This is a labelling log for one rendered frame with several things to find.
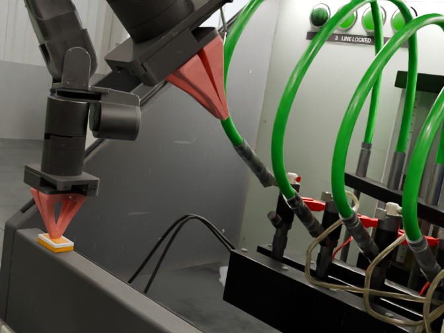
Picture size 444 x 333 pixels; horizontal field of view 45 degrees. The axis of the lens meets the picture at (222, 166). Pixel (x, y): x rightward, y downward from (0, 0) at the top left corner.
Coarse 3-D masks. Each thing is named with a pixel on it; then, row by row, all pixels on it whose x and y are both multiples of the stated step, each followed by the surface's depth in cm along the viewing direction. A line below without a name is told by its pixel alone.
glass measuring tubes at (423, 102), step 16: (400, 80) 93; (432, 80) 89; (400, 96) 94; (416, 96) 94; (432, 96) 91; (400, 112) 93; (416, 112) 94; (416, 128) 91; (432, 144) 90; (432, 160) 90; (384, 176) 96; (400, 224) 94; (432, 224) 92; (400, 256) 96; (400, 272) 93; (416, 288) 91
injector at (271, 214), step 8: (296, 184) 78; (280, 192) 79; (280, 200) 79; (280, 208) 79; (288, 208) 78; (272, 216) 77; (280, 216) 79; (288, 216) 79; (272, 224) 78; (280, 224) 78; (288, 224) 79; (280, 232) 79; (280, 240) 80; (272, 248) 81; (280, 248) 80; (272, 256) 80; (280, 256) 80
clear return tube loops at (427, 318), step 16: (336, 224) 67; (320, 240) 65; (400, 240) 62; (384, 256) 60; (368, 272) 58; (336, 288) 64; (352, 288) 64; (368, 288) 58; (432, 288) 54; (368, 304) 58; (384, 320) 58; (400, 320) 58; (432, 320) 59
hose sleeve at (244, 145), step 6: (240, 144) 69; (246, 144) 69; (240, 150) 69; (246, 150) 69; (252, 150) 71; (240, 156) 70; (246, 156) 70; (252, 156) 70; (246, 162) 71; (252, 162) 71; (258, 162) 72; (252, 168) 72; (258, 168) 72; (264, 168) 73; (258, 174) 73; (264, 174) 73
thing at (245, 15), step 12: (252, 0) 65; (240, 12) 65; (252, 12) 65; (372, 12) 85; (240, 24) 64; (228, 36) 64; (228, 48) 64; (228, 60) 64; (228, 72) 64; (372, 96) 91; (228, 108) 66; (372, 108) 91; (228, 120) 66; (372, 120) 91; (228, 132) 67; (372, 132) 92; (372, 144) 92
